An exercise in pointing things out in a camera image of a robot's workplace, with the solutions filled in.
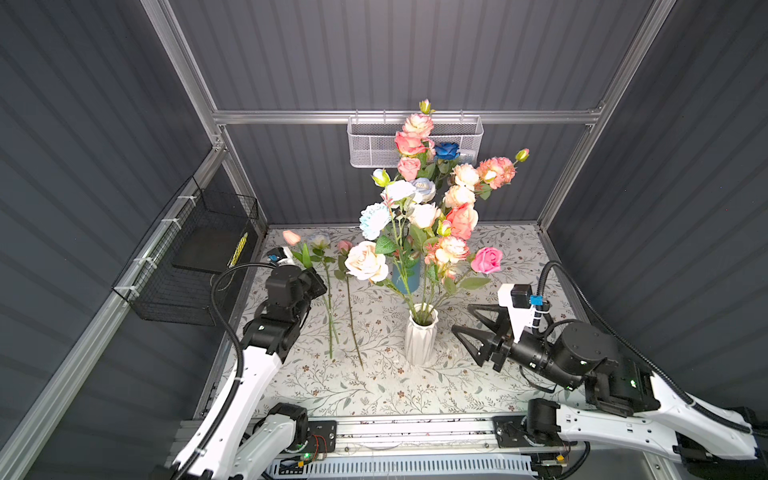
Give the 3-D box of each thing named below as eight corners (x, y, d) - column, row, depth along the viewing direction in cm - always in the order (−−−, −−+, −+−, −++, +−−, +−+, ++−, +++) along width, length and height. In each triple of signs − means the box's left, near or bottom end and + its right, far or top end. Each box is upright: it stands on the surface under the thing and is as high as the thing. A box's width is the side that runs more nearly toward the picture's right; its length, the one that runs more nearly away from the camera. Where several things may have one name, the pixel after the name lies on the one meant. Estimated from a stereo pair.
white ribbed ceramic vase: (406, 366, 87) (410, 330, 68) (405, 343, 92) (408, 303, 73) (429, 366, 87) (440, 330, 68) (427, 342, 92) (436, 303, 73)
